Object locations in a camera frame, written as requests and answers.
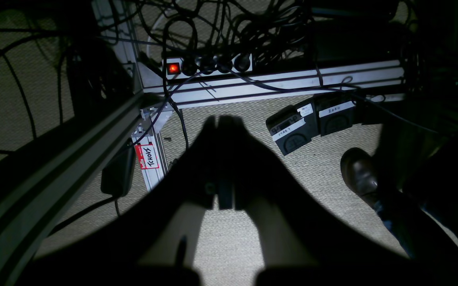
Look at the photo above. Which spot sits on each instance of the black power adapter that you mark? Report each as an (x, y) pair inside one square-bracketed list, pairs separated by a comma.
[(117, 176)]

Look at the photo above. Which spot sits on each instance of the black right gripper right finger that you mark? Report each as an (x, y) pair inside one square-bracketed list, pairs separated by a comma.
[(302, 243)]

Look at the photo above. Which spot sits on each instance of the brown leather shoe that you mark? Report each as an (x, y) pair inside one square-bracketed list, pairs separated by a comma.
[(360, 176)]

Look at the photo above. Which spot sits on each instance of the white power strip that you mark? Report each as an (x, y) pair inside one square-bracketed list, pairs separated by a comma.
[(213, 65)]

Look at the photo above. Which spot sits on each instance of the black foot pedal labelled zero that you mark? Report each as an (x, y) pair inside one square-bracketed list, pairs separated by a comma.
[(335, 113)]

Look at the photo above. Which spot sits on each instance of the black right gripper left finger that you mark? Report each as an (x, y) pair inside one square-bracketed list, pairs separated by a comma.
[(153, 243)]

